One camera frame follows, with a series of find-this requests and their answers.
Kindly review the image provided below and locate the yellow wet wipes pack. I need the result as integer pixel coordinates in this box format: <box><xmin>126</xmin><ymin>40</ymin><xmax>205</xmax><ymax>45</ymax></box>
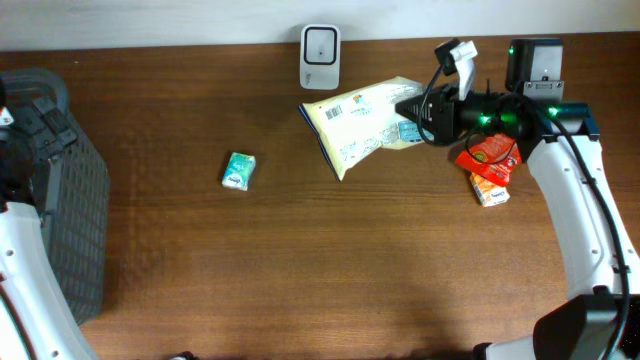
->
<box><xmin>299</xmin><ymin>77</ymin><xmax>425</xmax><ymax>181</ymax></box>

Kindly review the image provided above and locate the red snack packet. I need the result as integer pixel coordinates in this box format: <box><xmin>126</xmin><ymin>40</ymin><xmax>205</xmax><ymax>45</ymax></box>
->
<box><xmin>455</xmin><ymin>134</ymin><xmax>522</xmax><ymax>187</ymax></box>

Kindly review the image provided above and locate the orange white small packet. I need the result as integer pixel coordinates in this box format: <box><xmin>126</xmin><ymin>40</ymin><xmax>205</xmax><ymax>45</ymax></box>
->
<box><xmin>469</xmin><ymin>173</ymin><xmax>510</xmax><ymax>207</ymax></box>

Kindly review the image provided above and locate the teal tissue pack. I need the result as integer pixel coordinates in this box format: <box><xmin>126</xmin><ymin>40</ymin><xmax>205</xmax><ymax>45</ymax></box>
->
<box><xmin>221</xmin><ymin>152</ymin><xmax>256</xmax><ymax>191</ymax></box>

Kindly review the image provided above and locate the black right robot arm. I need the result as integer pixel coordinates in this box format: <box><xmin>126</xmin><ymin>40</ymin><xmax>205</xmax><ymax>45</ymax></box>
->
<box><xmin>395</xmin><ymin>38</ymin><xmax>639</xmax><ymax>359</ymax></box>

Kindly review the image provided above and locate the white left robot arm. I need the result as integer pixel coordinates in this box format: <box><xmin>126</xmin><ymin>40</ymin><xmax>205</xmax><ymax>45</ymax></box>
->
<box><xmin>1</xmin><ymin>68</ymin><xmax>111</xmax><ymax>359</ymax></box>

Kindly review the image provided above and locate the white barcode scanner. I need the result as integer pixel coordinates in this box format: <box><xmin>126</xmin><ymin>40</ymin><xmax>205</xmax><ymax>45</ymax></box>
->
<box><xmin>299</xmin><ymin>24</ymin><xmax>342</xmax><ymax>90</ymax></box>

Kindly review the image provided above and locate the grey plastic mesh basket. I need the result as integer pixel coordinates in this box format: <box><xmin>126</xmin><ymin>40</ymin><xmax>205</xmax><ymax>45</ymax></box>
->
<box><xmin>1</xmin><ymin>68</ymin><xmax>110</xmax><ymax>324</ymax></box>

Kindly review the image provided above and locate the black camera cable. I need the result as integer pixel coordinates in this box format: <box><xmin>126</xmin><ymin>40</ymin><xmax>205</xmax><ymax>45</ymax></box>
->
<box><xmin>417</xmin><ymin>49</ymin><xmax>632</xmax><ymax>360</ymax></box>

